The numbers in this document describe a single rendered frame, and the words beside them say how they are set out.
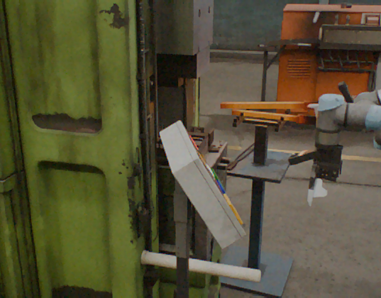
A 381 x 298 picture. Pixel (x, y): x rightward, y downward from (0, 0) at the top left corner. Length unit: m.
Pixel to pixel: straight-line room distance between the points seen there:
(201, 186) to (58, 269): 0.98
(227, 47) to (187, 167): 8.45
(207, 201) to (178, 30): 0.71
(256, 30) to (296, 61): 4.14
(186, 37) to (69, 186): 0.70
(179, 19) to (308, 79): 3.84
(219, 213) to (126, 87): 0.53
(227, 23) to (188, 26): 7.85
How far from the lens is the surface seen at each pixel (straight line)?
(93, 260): 2.00
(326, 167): 1.61
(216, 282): 2.52
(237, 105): 2.12
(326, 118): 1.56
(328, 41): 5.30
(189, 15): 1.76
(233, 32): 9.61
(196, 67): 1.83
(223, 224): 1.35
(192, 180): 1.27
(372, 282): 3.03
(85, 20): 1.68
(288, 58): 5.47
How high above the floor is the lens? 1.65
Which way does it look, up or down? 21 degrees down
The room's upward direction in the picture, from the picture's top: straight up
